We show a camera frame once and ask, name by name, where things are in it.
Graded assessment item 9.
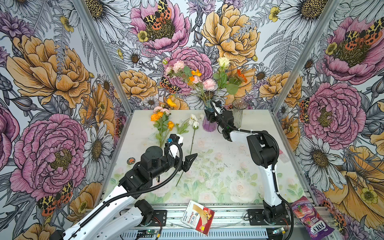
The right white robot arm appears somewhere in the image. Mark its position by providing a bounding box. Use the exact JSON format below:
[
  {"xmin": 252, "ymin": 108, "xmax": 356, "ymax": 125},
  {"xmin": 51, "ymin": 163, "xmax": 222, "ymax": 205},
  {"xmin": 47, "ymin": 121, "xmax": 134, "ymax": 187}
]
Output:
[{"xmin": 205, "ymin": 100, "xmax": 289, "ymax": 224}]

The aluminium frame post right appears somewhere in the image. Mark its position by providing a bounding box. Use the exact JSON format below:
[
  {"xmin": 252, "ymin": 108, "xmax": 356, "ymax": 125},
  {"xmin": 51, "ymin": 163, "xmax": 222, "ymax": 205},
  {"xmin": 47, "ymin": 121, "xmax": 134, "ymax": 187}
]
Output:
[{"xmin": 272, "ymin": 0, "xmax": 340, "ymax": 114}]

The small round orange sticker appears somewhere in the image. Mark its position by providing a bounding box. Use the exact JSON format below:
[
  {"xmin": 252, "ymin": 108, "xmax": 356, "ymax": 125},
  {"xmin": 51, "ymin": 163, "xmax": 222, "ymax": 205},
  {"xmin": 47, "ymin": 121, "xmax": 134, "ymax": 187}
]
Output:
[{"xmin": 127, "ymin": 157, "xmax": 136, "ymax": 165}]

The green circuit board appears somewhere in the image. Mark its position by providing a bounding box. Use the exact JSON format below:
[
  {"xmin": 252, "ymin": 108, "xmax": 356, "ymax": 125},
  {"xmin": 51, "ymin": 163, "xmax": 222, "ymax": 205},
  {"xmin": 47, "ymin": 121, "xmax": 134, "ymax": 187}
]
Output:
[{"xmin": 135, "ymin": 230, "xmax": 162, "ymax": 240}]

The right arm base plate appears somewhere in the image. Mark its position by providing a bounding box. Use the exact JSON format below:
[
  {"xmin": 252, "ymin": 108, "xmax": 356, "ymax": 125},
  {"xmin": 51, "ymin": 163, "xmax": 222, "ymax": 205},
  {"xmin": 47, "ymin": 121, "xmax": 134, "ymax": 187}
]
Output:
[{"xmin": 243, "ymin": 209, "xmax": 291, "ymax": 226}]

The yellow poppy flower stem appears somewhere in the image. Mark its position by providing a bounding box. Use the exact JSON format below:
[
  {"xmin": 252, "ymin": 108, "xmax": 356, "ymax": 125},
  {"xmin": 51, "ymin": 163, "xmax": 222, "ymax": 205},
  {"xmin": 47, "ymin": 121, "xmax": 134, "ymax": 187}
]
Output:
[{"xmin": 166, "ymin": 69, "xmax": 208, "ymax": 109}]

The cream white rose stem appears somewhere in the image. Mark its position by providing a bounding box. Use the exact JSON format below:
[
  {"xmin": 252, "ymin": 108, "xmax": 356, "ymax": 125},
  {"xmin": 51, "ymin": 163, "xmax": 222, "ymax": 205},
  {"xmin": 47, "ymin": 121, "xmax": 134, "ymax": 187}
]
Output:
[{"xmin": 213, "ymin": 57, "xmax": 230, "ymax": 100}]

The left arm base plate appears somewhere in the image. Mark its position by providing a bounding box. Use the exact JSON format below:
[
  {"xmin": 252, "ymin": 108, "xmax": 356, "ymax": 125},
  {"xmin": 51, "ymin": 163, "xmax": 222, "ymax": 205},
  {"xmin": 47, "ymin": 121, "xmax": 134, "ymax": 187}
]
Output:
[{"xmin": 149, "ymin": 210, "xmax": 168, "ymax": 227}]

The purple blue glass vase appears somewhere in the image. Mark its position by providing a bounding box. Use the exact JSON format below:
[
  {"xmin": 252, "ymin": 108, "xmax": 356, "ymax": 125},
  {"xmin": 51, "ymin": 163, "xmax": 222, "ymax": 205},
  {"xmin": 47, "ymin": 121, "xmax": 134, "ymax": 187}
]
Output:
[{"xmin": 203, "ymin": 100, "xmax": 217, "ymax": 132}]

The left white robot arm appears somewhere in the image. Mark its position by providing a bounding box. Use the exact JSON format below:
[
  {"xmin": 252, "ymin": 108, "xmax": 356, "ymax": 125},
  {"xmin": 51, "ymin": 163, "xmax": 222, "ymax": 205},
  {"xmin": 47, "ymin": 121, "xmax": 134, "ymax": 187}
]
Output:
[{"xmin": 50, "ymin": 134, "xmax": 198, "ymax": 240}]

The red white bandage box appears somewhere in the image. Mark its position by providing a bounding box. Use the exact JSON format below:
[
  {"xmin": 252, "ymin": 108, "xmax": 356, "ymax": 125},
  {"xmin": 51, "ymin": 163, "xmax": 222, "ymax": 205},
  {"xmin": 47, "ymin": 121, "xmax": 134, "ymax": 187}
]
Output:
[{"xmin": 181, "ymin": 201, "xmax": 215, "ymax": 236}]

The aluminium frame post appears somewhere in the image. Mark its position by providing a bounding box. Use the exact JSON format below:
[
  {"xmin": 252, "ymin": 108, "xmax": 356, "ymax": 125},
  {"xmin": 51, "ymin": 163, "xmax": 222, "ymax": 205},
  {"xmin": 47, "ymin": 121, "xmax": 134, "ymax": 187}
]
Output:
[
  {"xmin": 272, "ymin": 0, "xmax": 340, "ymax": 114},
  {"xmin": 74, "ymin": 1, "xmax": 134, "ymax": 117}
]

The clear glass vase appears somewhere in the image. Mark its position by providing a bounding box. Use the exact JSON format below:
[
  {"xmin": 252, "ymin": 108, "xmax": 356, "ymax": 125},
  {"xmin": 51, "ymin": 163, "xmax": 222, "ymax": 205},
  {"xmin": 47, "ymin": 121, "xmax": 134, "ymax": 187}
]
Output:
[{"xmin": 232, "ymin": 99, "xmax": 248, "ymax": 128}]

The aluminium frame post left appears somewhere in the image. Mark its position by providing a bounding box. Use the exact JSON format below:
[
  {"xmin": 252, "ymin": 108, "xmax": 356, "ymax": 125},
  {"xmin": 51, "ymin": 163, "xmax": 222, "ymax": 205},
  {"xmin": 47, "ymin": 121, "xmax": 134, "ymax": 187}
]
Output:
[{"xmin": 74, "ymin": 1, "xmax": 134, "ymax": 117}]

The pink rose flower stem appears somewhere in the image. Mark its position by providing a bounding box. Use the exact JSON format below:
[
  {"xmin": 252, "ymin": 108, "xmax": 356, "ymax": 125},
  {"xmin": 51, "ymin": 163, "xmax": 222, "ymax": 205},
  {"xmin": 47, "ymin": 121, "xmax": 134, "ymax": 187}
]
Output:
[{"xmin": 160, "ymin": 60, "xmax": 203, "ymax": 94}]

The white small flower stem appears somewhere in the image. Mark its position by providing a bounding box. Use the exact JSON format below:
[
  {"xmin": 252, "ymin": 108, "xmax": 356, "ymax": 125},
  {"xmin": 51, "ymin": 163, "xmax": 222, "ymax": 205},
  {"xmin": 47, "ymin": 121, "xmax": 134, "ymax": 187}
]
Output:
[{"xmin": 175, "ymin": 113, "xmax": 200, "ymax": 187}]

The purple candy bag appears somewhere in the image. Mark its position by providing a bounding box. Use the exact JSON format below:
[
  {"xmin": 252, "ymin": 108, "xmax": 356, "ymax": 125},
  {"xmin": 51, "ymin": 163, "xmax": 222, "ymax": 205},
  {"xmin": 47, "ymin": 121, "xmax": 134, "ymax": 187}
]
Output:
[{"xmin": 291, "ymin": 196, "xmax": 334, "ymax": 240}]

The pink carnation pair stem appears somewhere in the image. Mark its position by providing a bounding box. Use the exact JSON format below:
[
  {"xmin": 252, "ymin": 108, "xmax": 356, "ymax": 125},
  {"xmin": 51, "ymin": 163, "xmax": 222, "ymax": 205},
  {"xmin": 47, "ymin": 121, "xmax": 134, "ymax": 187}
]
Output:
[{"xmin": 188, "ymin": 76, "xmax": 217, "ymax": 102}]

